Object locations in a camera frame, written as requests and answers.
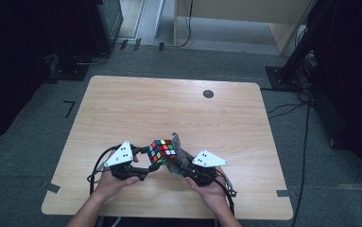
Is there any black hanging cable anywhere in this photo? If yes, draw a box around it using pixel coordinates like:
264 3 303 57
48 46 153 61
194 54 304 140
164 0 196 49

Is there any left hand-held gripper cable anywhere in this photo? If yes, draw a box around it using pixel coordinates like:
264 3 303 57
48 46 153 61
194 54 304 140
87 145 122 197

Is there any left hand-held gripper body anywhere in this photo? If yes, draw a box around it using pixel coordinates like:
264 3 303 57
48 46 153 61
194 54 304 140
103 140 148 182

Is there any black floor base plate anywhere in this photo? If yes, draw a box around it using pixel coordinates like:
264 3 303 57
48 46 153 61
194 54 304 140
46 52 91 82

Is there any hand-held gripper cable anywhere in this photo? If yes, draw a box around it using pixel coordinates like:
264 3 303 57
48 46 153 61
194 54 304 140
215 169 238 218
87 145 122 197

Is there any grey knit cloth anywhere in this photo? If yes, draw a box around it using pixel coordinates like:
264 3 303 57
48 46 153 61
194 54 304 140
166 131 199 176

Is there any light wooden cabinet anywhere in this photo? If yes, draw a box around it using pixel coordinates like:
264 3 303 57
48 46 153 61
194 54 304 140
173 0 316 55

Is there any person's right hand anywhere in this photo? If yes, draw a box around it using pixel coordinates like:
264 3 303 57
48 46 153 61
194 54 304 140
183 166 231 216

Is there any multicoloured puzzle cube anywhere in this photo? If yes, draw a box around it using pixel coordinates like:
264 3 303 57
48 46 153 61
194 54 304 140
146 139 177 166

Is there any long black floor cable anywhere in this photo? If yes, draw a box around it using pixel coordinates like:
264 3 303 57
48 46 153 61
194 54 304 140
290 94 313 227

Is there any right hand-held gripper cable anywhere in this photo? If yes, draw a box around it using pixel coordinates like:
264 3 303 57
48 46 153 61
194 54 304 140
215 169 238 218

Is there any black metal stand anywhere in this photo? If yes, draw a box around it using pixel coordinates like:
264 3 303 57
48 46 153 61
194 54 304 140
265 0 338 93

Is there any black cabinet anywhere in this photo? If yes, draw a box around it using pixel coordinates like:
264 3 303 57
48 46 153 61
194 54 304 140
83 0 125 59

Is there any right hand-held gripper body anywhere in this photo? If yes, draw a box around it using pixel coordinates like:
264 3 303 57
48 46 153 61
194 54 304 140
183 149 230 188

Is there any person's left hand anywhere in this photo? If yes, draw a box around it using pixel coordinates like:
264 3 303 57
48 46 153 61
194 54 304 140
93 150 141 203

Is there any grey looped floor cable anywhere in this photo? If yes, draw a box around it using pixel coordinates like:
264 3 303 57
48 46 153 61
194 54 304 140
72 51 111 66

